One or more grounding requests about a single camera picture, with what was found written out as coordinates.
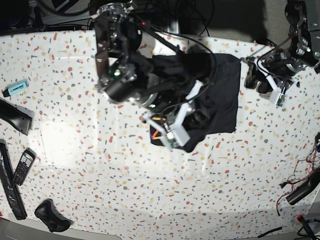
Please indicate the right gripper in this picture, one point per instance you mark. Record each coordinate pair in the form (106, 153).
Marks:
(173, 116)

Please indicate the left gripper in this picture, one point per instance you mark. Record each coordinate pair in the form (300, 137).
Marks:
(271, 71)

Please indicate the black T-shirt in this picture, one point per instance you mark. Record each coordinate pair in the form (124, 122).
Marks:
(216, 109)

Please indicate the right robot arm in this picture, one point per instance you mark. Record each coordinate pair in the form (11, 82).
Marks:
(168, 87)

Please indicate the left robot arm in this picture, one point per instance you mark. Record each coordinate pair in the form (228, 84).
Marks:
(303, 42)

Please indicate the black remote control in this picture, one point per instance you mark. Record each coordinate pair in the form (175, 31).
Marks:
(25, 163)

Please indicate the turquoise highlighter pen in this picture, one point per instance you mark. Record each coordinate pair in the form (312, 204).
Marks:
(15, 88)

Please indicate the black game controller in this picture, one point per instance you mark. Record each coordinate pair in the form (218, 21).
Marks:
(51, 217)

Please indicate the long black flat bar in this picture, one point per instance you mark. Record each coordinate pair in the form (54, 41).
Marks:
(10, 187)

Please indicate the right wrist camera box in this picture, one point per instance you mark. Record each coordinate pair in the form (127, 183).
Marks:
(174, 136)

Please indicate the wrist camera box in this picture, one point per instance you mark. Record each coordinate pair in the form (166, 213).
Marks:
(278, 99)
(174, 136)

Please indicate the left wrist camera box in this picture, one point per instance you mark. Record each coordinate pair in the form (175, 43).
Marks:
(278, 99)

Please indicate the black cylinder handle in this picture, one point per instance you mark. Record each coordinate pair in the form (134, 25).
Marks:
(304, 189)

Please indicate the red handled clamp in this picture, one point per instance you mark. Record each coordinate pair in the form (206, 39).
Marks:
(310, 227)

